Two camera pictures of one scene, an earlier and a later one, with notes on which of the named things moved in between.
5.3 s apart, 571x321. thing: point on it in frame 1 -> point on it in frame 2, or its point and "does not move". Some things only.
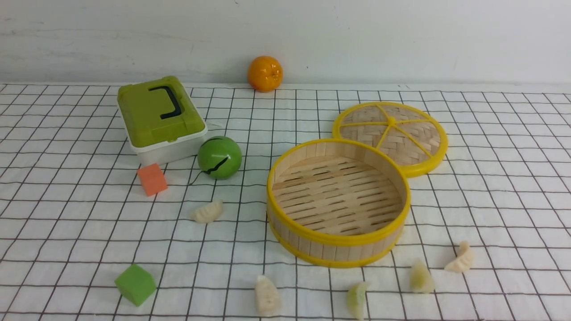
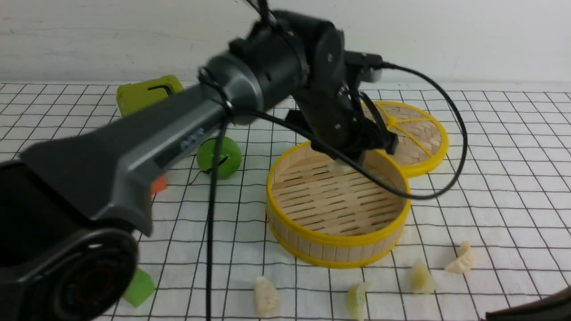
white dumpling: [463, 262] does not move
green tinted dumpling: [356, 299] does not move
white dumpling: [267, 298] does not move
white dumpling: [208, 213] -> [338, 165]
